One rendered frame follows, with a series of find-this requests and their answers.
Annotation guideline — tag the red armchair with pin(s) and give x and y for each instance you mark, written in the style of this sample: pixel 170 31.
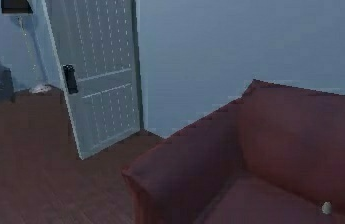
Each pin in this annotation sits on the red armchair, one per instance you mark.
pixel 273 146

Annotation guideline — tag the pale grey room door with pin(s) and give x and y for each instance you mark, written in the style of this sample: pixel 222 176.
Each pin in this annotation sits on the pale grey room door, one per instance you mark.
pixel 100 66

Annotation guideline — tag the small white egg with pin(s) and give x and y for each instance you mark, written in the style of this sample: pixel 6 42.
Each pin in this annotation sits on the small white egg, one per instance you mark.
pixel 326 208

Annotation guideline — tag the dark framed picture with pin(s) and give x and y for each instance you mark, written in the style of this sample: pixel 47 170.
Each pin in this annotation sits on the dark framed picture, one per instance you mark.
pixel 16 6

